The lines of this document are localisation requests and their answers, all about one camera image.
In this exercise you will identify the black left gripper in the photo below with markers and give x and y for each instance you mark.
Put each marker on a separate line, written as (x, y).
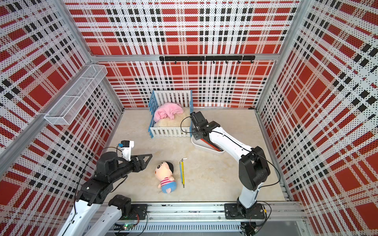
(138, 168)

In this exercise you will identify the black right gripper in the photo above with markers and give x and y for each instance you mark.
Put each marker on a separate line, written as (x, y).
(194, 131)

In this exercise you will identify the red hex key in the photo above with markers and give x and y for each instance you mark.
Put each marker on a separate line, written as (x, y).
(214, 146)

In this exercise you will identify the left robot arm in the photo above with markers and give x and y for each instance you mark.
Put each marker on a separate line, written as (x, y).
(109, 169)

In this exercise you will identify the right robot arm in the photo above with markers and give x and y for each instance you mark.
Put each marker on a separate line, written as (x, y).
(253, 166)

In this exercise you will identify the white plastic storage box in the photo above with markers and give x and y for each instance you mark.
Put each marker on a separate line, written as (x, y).
(203, 146)

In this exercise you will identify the light blue hex key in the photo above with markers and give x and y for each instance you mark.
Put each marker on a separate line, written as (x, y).
(180, 171)

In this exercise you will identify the yellow hex key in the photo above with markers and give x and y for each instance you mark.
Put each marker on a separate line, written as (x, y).
(182, 171)

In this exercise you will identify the cream fluffy mattress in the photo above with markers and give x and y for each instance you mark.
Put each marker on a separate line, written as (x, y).
(179, 120)

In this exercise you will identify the cartoon boy plush doll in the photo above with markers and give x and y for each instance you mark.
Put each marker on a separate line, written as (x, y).
(164, 173)

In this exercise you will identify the white and blue toy crib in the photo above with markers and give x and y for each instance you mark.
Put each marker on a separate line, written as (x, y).
(158, 98)

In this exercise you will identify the pink cloth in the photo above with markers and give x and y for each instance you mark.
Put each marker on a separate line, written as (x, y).
(167, 110)

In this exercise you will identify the green circuit board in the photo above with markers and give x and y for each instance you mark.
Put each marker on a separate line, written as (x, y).
(128, 226)

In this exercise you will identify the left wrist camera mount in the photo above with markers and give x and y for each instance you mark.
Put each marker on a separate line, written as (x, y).
(126, 148)

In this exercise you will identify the black hook rail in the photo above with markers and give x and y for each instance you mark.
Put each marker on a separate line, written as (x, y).
(176, 59)

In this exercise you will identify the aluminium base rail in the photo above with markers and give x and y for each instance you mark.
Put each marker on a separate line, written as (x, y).
(200, 218)

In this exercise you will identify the white wire mesh basket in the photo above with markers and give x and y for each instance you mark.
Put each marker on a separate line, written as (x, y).
(70, 104)

